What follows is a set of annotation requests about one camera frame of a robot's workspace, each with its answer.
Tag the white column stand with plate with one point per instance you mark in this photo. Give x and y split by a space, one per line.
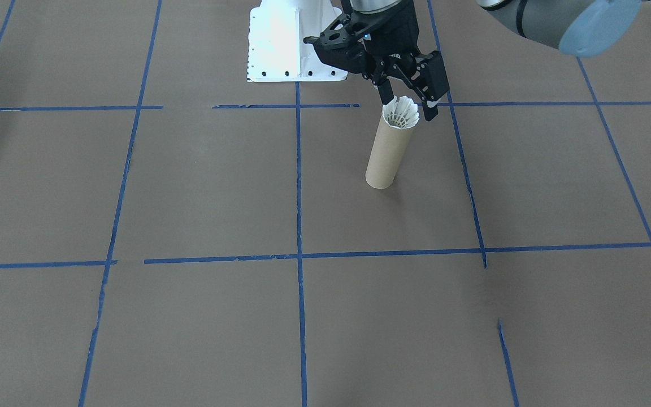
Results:
286 39

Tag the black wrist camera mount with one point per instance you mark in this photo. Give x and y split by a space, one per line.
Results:
334 48

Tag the brown cardboard tube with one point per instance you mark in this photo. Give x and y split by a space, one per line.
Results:
386 158

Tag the white feather shuttlecock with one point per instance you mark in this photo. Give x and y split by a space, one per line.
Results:
400 113

